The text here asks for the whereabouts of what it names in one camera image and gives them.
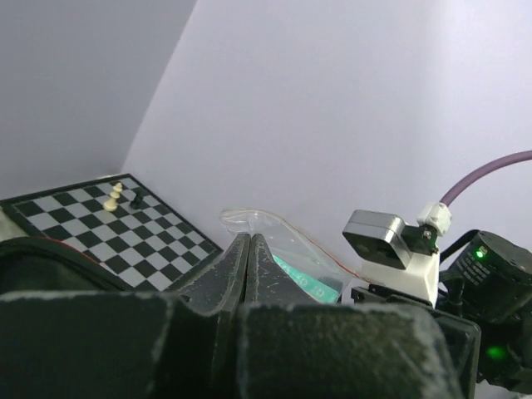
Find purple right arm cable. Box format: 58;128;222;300
415;150;532;236

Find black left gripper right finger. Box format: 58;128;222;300
239;235;462;398

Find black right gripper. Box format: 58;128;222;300
351;229;531;395

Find black chess piece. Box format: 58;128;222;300
130;191;145;209

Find black white chessboard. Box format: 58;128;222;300
1;174;222;291

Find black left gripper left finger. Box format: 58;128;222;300
1;234;250;398

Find white chess piece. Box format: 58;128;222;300
103;182;123;212

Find red medicine kit case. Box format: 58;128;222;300
1;237;131;294

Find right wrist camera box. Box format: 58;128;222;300
342;209;440;306

